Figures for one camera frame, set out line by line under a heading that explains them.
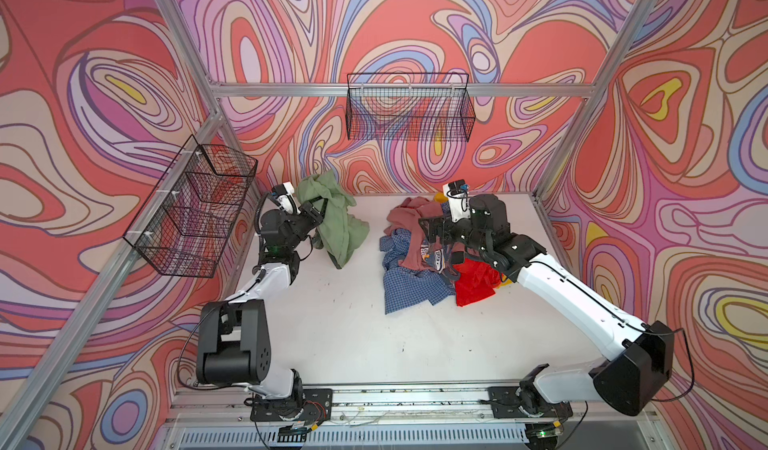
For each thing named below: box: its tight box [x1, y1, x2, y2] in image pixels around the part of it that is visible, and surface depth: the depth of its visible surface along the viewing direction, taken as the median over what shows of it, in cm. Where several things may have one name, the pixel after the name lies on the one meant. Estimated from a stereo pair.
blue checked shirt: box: [379, 228, 456, 315], surface depth 93 cm
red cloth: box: [453, 258, 502, 307], surface depth 94 cm
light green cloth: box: [295, 170, 370, 269], surface depth 83 cm
